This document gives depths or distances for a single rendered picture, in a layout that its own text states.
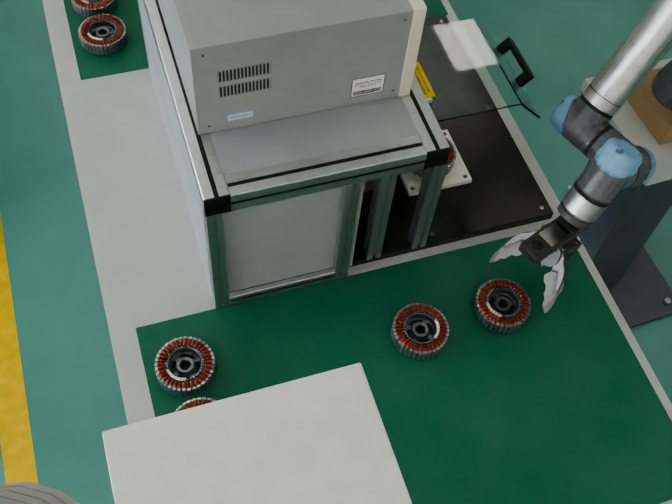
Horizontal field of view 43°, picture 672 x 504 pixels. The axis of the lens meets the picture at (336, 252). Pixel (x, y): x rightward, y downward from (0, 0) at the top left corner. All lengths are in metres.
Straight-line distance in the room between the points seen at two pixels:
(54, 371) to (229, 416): 1.46
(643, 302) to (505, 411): 1.20
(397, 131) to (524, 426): 0.61
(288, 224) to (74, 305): 1.20
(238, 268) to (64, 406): 1.00
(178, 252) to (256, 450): 0.76
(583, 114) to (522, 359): 0.49
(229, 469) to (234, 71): 0.64
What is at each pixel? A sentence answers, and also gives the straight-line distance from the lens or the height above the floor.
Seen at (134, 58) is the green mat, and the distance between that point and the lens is 2.15.
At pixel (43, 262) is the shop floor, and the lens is 2.74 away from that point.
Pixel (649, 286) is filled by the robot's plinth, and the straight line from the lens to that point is 2.85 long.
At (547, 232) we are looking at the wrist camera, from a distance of 1.63.
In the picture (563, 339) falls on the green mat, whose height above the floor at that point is 0.75.
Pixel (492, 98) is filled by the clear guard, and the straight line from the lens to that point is 1.68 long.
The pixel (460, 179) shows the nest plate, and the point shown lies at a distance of 1.90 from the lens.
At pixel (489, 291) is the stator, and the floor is 0.79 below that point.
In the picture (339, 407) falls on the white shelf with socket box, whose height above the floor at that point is 1.21.
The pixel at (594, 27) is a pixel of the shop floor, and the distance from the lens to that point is 3.57.
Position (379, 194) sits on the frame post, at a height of 1.00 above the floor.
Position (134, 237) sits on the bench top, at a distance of 1.82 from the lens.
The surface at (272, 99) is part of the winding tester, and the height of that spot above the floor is 1.17.
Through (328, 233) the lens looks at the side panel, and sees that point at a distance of 1.62.
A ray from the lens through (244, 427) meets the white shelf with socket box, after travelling 1.12.
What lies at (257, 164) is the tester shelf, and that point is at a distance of 1.45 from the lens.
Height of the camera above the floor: 2.26
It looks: 57 degrees down
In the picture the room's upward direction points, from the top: 7 degrees clockwise
